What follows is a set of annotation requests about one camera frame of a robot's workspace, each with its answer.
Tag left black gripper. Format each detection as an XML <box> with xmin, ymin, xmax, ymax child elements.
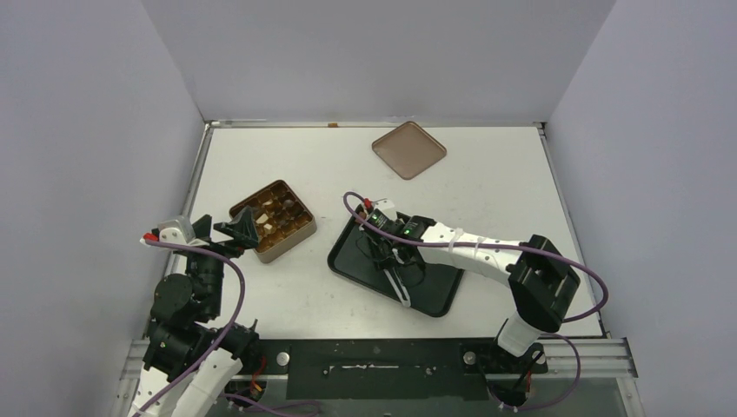
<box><xmin>188</xmin><ymin>205</ymin><xmax>257</xmax><ymax>318</ymax></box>

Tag metal tongs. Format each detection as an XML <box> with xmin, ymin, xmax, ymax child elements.
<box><xmin>384</xmin><ymin>268</ymin><xmax>412</xmax><ymax>308</ymax></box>

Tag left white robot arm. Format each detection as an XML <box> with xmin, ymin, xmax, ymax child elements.
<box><xmin>129</xmin><ymin>207</ymin><xmax>266</xmax><ymax>416</ymax></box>

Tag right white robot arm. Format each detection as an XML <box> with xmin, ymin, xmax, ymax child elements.
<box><xmin>360</xmin><ymin>207</ymin><xmax>581</xmax><ymax>372</ymax></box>

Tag gold chocolate box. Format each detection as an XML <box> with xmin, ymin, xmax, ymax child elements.
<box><xmin>229</xmin><ymin>180</ymin><xmax>317</xmax><ymax>264</ymax></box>

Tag black plastic tray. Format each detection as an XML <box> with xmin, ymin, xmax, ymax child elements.
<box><xmin>327</xmin><ymin>218</ymin><xmax>464</xmax><ymax>317</ymax></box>

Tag brown box lid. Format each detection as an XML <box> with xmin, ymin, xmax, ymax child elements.
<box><xmin>371</xmin><ymin>121</ymin><xmax>447</xmax><ymax>181</ymax></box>

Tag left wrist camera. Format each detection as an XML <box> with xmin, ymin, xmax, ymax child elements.
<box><xmin>140</xmin><ymin>215</ymin><xmax>196</xmax><ymax>246</ymax></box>

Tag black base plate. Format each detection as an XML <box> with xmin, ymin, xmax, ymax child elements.
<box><xmin>262</xmin><ymin>338</ymin><xmax>521</xmax><ymax>400</ymax></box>

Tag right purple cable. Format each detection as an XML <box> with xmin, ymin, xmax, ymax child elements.
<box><xmin>342</xmin><ymin>191</ymin><xmax>610</xmax><ymax>413</ymax></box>

